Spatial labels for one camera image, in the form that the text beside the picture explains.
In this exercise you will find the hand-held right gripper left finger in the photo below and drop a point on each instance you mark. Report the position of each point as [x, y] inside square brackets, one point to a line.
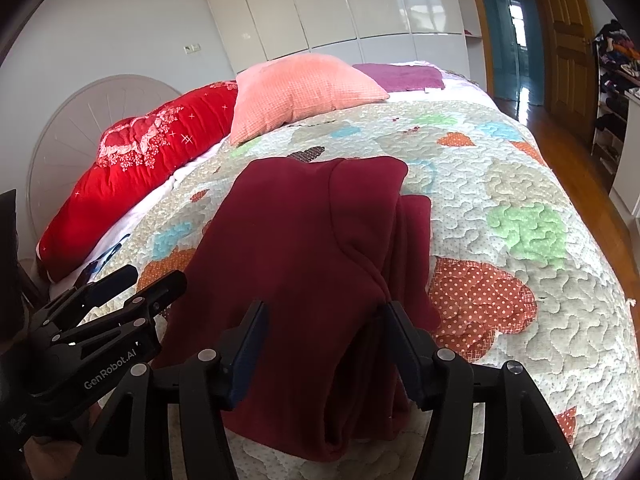
[252, 355]

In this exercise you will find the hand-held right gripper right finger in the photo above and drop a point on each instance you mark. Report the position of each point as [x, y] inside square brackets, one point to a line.
[407, 355]

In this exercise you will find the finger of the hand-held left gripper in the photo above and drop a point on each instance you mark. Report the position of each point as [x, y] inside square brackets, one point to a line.
[107, 285]
[160, 290]

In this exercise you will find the maroon hoodie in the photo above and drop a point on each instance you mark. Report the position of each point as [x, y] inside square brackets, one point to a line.
[300, 260]

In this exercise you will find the rack of clothes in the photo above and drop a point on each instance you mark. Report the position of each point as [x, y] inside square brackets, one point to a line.
[617, 75]

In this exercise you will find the person's left hand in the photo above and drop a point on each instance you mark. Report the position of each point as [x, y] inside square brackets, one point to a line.
[50, 460]

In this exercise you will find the red embroidered pillow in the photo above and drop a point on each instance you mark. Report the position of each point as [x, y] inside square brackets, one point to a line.
[130, 180]

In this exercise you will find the round grey headboard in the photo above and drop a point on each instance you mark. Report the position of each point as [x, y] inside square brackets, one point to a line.
[70, 110]

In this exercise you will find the patchwork quilted bedspread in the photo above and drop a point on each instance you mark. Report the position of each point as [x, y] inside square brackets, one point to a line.
[500, 185]

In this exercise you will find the pink textured pillow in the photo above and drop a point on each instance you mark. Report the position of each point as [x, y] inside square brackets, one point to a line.
[300, 90]

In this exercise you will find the purple cloth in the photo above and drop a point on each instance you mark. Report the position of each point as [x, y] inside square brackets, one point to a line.
[400, 77]

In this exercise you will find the white cabinet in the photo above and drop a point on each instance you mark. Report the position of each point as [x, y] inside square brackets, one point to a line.
[627, 160]

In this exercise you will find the teal glass door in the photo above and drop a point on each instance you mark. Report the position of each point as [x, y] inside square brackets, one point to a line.
[510, 35]

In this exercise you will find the white glossy wardrobe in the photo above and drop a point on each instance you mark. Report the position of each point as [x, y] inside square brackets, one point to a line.
[350, 5]

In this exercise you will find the wooden door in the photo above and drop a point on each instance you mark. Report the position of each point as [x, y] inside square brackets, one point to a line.
[565, 45]

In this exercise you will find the wall switch plate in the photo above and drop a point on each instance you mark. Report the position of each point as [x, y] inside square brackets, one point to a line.
[192, 48]

